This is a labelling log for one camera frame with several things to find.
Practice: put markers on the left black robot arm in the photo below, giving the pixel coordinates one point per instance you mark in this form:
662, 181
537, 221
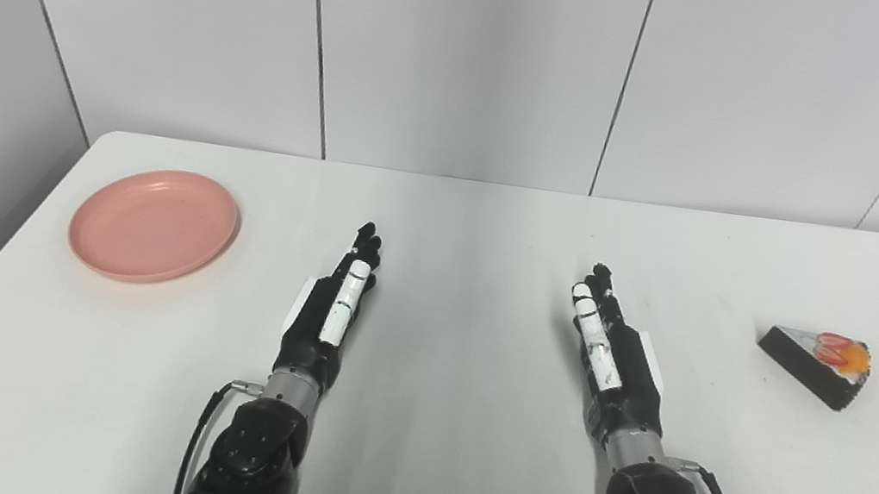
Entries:
254, 450

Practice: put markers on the pink round plate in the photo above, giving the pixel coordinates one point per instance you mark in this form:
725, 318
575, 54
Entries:
154, 225

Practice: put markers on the chocolate cake slice with fruit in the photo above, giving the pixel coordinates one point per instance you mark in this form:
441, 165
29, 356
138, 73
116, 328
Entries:
814, 366

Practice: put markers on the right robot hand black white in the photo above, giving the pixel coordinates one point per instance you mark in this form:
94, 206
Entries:
615, 365

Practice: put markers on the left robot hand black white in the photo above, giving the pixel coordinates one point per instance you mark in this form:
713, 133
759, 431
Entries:
334, 310

